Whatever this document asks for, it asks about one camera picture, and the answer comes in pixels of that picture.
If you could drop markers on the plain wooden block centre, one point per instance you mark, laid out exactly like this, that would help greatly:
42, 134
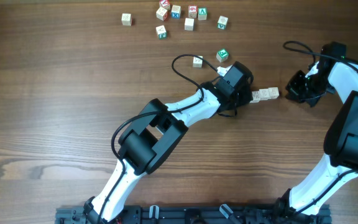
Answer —
189, 24

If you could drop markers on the blue edged wooden block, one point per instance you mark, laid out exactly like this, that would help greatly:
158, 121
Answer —
273, 92

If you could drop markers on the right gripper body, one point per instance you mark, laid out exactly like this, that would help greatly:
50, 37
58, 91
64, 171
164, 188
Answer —
299, 90

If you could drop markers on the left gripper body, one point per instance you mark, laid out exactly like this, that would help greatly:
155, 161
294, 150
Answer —
247, 94

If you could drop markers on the green side block left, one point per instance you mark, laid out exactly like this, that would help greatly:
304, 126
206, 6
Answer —
161, 32

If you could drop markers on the wooden picture block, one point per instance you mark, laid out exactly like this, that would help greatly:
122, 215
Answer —
255, 97

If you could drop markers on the red edged wooden block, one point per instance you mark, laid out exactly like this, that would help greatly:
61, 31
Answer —
161, 13

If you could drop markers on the blue P wooden block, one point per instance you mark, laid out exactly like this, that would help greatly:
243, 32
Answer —
264, 94

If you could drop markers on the plain wooden block far left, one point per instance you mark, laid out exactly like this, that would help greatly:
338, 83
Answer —
126, 19

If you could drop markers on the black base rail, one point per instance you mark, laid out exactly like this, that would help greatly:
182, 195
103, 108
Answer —
239, 214

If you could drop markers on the plain wooden block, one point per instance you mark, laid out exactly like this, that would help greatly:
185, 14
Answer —
189, 24
126, 19

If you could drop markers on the red 9 block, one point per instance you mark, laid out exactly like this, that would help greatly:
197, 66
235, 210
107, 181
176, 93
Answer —
192, 11

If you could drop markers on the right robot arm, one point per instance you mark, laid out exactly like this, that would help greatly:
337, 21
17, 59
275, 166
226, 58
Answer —
331, 72

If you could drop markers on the green E block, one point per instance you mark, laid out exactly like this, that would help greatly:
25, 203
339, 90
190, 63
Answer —
222, 55

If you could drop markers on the red letter block top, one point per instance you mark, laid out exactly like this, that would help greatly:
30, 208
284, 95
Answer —
164, 4

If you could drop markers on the green V block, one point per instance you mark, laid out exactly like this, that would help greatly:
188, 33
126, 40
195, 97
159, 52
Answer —
222, 22

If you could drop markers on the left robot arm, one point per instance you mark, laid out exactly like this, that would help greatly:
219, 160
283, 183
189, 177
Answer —
148, 139

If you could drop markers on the blue X block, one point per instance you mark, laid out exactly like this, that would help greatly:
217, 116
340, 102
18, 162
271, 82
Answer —
176, 11

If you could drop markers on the wooden block lowest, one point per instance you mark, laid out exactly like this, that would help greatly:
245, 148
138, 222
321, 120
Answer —
198, 61

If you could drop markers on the green A block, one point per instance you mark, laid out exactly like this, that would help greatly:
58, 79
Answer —
202, 13

